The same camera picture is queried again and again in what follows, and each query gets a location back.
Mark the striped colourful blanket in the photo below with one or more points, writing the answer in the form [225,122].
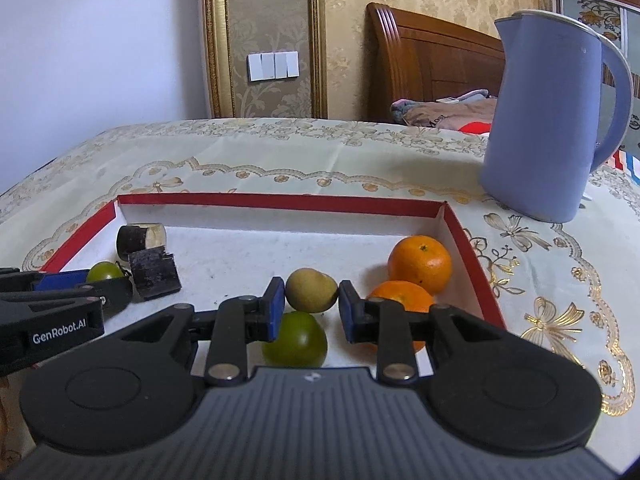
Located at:
[627,165]

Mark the red shallow cardboard box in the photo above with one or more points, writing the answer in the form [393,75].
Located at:
[250,245]

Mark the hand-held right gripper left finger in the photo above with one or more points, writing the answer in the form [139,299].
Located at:
[274,310]

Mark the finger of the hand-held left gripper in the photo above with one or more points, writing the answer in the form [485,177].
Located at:
[115,295]
[60,280]

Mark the wooden bed headboard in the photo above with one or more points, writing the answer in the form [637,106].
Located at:
[430,60]

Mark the orange mandarin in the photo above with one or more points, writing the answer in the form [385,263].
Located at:
[400,292]
[420,262]

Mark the wardrobe with patterned sliding doors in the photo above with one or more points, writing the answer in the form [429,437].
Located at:
[595,10]

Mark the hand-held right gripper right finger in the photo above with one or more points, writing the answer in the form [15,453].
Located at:
[347,312]

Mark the dark sugarcane piece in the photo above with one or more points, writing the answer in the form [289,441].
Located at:
[154,275]
[135,240]

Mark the small green citrus fruit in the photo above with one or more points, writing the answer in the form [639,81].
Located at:
[104,271]

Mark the blue electric kettle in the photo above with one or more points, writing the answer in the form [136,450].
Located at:
[545,120]

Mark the gold wall moulding frame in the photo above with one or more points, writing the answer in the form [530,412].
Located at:
[270,20]

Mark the white wall switch panel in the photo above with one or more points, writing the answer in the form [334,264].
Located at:
[273,66]

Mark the tan round fruit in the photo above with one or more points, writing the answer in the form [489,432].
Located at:
[311,290]

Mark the floral bedding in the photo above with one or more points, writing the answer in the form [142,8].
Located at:
[450,110]

